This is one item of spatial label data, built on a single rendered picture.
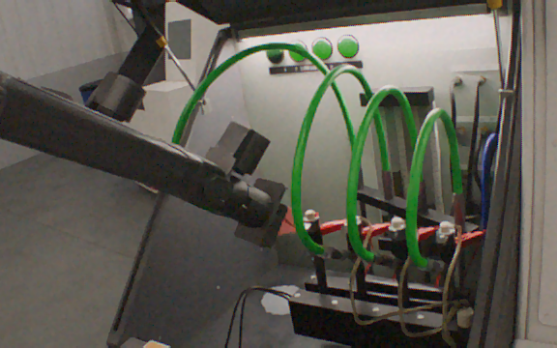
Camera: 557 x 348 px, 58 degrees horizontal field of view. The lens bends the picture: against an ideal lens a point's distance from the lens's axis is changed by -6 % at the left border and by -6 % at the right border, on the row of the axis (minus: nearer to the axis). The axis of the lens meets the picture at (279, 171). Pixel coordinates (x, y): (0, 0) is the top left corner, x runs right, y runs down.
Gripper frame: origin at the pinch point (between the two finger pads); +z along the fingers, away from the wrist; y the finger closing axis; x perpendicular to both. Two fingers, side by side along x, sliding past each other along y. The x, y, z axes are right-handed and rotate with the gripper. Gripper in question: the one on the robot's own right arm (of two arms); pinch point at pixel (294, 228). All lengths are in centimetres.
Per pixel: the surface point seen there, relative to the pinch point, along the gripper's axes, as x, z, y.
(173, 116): 250, 113, 62
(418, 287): -15.3, 18.4, -1.3
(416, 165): -25.0, -9.8, 10.9
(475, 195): -13.3, 31.7, 20.9
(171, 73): 285, 116, 97
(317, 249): -10.6, -4.9, -2.6
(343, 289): -2.2, 16.0, -6.2
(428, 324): -21.3, 15.2, -6.7
